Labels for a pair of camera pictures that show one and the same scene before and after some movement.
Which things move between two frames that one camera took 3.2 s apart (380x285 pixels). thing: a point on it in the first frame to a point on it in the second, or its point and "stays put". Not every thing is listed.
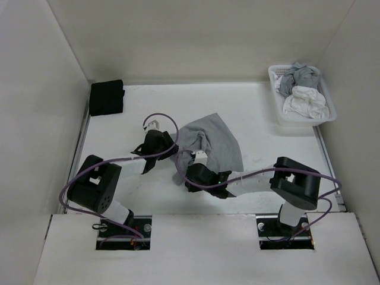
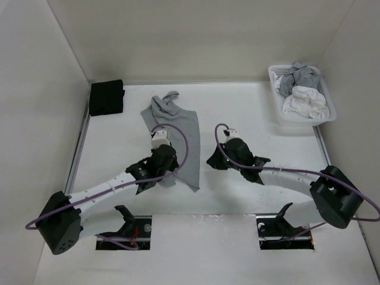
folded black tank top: (106, 98) stays put
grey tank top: (208, 134) to (160, 112)
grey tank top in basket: (299, 75) stays put
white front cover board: (209, 249) stays put
